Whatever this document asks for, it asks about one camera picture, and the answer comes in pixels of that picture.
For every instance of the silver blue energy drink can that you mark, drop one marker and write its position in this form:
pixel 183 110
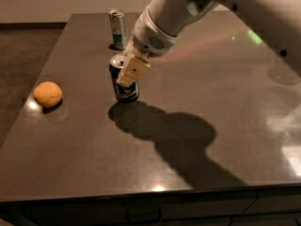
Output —
pixel 117 21

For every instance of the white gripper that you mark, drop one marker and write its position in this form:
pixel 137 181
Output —
pixel 148 39

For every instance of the blue pepsi can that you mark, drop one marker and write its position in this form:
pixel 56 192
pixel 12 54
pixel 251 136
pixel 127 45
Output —
pixel 124 95

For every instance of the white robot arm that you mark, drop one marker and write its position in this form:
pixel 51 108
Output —
pixel 276 22

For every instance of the dark cabinet drawers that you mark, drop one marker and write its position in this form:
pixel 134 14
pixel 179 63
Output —
pixel 252 207

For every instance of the orange fruit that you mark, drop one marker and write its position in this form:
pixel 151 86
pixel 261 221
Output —
pixel 47 94

